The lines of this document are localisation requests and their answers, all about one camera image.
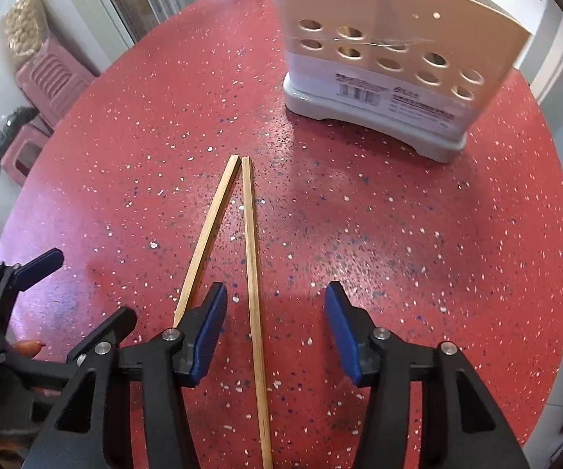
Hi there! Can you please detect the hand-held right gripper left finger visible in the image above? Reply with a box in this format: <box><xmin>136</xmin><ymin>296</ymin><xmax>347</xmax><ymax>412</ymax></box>
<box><xmin>27</xmin><ymin>282</ymin><xmax>228</xmax><ymax>469</ymax></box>

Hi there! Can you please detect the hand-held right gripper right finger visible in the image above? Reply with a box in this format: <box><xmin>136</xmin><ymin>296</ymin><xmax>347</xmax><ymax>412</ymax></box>
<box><xmin>324</xmin><ymin>281</ymin><xmax>531</xmax><ymax>469</ymax></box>

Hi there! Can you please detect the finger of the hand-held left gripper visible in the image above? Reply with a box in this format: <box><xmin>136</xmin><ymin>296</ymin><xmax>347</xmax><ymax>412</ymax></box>
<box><xmin>66</xmin><ymin>307</ymin><xmax>138</xmax><ymax>367</ymax></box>
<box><xmin>0</xmin><ymin>248</ymin><xmax>65</xmax><ymax>314</ymax></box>

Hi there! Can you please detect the plain bamboo chopstick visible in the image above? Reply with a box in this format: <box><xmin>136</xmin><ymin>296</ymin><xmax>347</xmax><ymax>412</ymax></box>
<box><xmin>241</xmin><ymin>156</ymin><xmax>273</xmax><ymax>469</ymax></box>
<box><xmin>173</xmin><ymin>155</ymin><xmax>241</xmax><ymax>329</ymax></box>

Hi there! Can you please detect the white utensil holder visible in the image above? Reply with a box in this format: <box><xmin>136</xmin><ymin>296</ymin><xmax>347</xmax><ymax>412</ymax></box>
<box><xmin>264</xmin><ymin>0</ymin><xmax>534</xmax><ymax>165</ymax></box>

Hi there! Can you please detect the person's left hand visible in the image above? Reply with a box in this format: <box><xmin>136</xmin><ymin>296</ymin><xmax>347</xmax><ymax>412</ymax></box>
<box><xmin>14</xmin><ymin>339</ymin><xmax>46</xmax><ymax>358</ymax></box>

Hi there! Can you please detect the pink plastic stool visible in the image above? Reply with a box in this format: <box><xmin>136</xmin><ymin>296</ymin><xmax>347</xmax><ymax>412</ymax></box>
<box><xmin>0</xmin><ymin>124</ymin><xmax>50</xmax><ymax>187</ymax></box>

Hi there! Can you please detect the dark plastic bag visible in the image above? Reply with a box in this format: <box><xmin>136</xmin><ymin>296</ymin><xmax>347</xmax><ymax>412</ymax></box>
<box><xmin>0</xmin><ymin>106</ymin><xmax>41</xmax><ymax>173</ymax></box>

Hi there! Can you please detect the stack of pink stools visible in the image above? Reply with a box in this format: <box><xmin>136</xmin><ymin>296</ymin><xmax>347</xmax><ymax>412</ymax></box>
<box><xmin>14</xmin><ymin>38</ymin><xmax>97</xmax><ymax>129</ymax></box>

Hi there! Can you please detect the clear bag of nuts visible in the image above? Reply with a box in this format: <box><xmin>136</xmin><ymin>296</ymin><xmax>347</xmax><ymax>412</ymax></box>
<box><xmin>0</xmin><ymin>0</ymin><xmax>48</xmax><ymax>65</ymax></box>

